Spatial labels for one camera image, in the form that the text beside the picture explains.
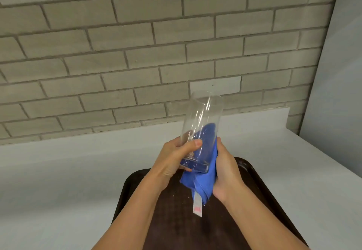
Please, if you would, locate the blue cleaning cloth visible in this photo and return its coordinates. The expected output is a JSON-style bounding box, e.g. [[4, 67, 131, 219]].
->
[[180, 123, 219, 217]]

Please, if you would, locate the clear drinking glass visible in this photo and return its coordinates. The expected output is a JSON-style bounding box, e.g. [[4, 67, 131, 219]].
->
[[180, 91, 223, 173]]

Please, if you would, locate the person's left hand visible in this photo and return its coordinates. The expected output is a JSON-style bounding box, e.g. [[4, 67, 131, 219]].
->
[[150, 139, 203, 183]]

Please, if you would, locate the person's left forearm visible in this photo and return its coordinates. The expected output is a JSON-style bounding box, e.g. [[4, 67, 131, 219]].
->
[[89, 174, 164, 250]]

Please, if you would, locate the person's right forearm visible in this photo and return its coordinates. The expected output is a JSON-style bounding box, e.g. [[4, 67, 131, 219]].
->
[[226, 184, 301, 250]]

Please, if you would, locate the person's right hand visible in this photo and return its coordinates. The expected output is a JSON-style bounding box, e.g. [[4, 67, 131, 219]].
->
[[212, 137, 245, 204]]

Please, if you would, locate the dark brown plastic tray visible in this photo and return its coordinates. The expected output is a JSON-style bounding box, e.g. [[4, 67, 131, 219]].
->
[[112, 157, 310, 250]]

